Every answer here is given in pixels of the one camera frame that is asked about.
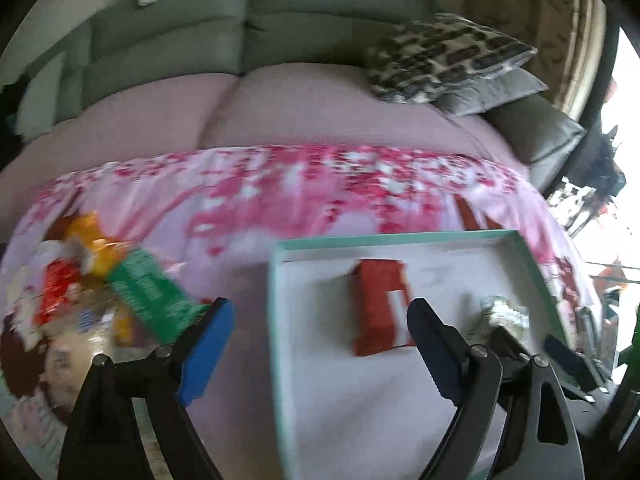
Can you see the beige patterned curtain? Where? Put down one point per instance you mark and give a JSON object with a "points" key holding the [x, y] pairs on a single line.
{"points": [[520, 5]]}

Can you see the pink floral printed blanket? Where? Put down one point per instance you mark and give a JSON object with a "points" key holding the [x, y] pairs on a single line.
{"points": [[300, 195]]}

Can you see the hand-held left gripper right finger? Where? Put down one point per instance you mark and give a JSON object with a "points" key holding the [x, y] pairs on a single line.
{"points": [[429, 347]]}

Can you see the pink sofa cover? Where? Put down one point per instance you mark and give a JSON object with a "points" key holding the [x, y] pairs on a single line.
{"points": [[325, 110]]}

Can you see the black white patterned pillow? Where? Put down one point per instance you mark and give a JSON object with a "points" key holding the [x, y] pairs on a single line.
{"points": [[445, 55]]}

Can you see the silver green snack packet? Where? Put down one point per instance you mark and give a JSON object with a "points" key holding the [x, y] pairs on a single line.
{"points": [[500, 315]]}

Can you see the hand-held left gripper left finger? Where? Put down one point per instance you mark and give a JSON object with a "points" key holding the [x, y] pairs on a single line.
{"points": [[207, 352]]}

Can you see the teal cardboard box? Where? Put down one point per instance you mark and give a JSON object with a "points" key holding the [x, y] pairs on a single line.
{"points": [[350, 410]]}

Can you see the red flower print snack packet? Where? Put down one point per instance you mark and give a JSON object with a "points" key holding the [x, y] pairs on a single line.
{"points": [[57, 292]]}

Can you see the yellow snack packet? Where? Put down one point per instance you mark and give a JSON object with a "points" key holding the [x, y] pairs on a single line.
{"points": [[97, 250]]}

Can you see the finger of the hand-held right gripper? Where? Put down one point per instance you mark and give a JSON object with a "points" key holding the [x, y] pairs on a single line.
{"points": [[510, 344], [567, 362]]}

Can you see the grey pillow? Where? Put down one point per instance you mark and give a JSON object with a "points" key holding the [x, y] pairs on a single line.
{"points": [[500, 92]]}

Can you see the grey sofa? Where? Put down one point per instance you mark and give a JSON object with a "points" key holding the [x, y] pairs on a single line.
{"points": [[300, 25]]}

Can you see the red white snack packet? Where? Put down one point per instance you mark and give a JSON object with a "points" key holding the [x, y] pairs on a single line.
{"points": [[380, 305]]}

